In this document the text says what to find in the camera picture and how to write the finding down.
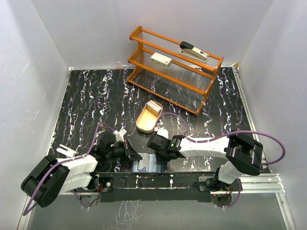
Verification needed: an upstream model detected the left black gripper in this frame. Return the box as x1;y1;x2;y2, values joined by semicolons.
106;139;142;163

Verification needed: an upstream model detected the white VIP credit card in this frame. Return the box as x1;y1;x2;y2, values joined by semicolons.
137;153;154;172

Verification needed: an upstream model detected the blue card holder wallet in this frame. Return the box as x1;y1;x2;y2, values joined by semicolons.
132;153;165;173

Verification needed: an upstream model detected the stack of credit cards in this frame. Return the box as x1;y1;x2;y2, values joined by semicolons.
146;101;162;117

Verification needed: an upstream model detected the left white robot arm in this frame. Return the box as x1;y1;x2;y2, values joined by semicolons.
21;132;142;207

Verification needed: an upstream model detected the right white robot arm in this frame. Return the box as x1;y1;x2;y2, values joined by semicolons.
147;133;263;192

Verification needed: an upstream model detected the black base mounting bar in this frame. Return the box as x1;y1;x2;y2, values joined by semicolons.
99;172;239;207

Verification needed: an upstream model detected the orange wooden three-tier rack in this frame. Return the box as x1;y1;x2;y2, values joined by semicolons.
127;26;224;115

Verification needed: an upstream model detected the white staples box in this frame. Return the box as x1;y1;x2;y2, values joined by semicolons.
151;52;173;68

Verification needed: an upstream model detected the black and beige stapler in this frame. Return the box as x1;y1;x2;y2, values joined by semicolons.
178;41;209;63

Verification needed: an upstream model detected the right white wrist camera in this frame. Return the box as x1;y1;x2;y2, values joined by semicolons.
154;126;169;139

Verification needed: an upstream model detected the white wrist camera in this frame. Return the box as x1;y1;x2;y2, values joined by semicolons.
113;128;127;142
154;126;169;139

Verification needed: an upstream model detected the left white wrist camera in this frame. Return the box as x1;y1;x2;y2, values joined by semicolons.
113;128;127;142

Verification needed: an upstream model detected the aluminium frame rail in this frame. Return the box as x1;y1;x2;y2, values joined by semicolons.
231;63;296;230

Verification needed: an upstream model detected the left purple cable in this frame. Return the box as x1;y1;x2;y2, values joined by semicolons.
22;122;116;216

